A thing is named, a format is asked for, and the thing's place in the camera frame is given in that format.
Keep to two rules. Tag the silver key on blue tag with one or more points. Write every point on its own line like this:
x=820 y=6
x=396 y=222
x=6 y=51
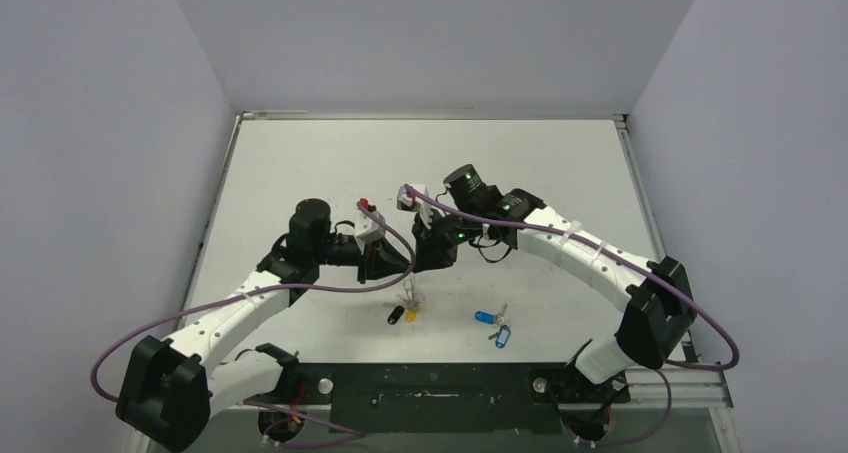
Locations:
x=500 y=319

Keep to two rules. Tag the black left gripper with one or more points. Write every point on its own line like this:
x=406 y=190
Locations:
x=380 y=260

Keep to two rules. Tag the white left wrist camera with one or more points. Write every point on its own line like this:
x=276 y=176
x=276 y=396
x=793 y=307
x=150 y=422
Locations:
x=369 y=225

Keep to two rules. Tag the black key tag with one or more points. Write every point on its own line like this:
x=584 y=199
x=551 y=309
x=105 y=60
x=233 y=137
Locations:
x=396 y=314

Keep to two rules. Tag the aluminium frame rail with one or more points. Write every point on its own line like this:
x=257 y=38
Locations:
x=690 y=389

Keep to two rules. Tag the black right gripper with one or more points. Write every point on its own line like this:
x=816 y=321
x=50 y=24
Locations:
x=432 y=248

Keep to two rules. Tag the solid blue key tag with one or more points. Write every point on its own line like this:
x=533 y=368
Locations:
x=485 y=317

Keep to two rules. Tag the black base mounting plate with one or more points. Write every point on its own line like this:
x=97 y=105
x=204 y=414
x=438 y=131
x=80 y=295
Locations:
x=451 y=397

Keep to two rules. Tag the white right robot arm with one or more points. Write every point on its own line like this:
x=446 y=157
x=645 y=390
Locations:
x=653 y=296

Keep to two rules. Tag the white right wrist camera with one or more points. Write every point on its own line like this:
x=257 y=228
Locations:
x=410 y=202

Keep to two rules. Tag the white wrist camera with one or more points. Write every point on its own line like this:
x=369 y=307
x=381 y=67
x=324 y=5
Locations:
x=410 y=202
x=369 y=225

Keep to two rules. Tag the perforated metal key plate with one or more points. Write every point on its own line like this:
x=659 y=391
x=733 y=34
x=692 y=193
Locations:
x=412 y=297

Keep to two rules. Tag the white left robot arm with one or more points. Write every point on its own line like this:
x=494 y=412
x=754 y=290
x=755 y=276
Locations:
x=175 y=385

